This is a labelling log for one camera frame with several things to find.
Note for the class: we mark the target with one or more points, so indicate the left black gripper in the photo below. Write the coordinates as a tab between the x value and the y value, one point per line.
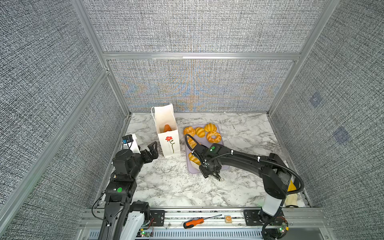
153	153

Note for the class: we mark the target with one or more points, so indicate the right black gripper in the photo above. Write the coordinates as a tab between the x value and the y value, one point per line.
205	173

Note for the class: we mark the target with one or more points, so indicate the striped oval bread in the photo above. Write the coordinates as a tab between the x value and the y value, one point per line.
194	160

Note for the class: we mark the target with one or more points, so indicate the twisted braided bread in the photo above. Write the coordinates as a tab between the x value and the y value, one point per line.
191	143

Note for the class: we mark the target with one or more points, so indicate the ring doughnut bread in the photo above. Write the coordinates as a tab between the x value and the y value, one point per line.
213	137

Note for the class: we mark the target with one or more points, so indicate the orange triangular pastry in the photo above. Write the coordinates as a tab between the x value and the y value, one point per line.
167	128

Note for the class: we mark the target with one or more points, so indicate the white floral paper bag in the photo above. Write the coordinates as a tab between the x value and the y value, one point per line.
169	141

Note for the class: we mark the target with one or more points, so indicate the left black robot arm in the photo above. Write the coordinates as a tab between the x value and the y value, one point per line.
123	218

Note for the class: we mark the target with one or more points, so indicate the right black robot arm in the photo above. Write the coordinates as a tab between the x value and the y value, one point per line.
279	181

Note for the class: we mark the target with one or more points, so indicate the lilac plastic tray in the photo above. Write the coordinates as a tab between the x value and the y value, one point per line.
192	168

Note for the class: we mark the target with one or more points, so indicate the small striped bun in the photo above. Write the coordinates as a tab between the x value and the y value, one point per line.
200	132

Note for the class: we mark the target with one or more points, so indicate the striped round bun top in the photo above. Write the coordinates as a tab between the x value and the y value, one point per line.
210	127

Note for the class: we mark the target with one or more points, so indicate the small orange block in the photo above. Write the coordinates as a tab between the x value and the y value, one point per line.
228	219

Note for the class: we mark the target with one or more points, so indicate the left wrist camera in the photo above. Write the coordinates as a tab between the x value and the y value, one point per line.
129	142

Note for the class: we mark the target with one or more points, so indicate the aluminium front rail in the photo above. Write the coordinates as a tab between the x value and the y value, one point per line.
292	224

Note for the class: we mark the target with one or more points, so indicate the orange handled screwdriver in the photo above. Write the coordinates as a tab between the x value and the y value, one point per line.
194	222

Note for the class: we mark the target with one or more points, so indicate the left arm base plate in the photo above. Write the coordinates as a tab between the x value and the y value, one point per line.
157	217

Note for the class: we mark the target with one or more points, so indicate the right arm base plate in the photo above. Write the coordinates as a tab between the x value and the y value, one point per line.
255	217

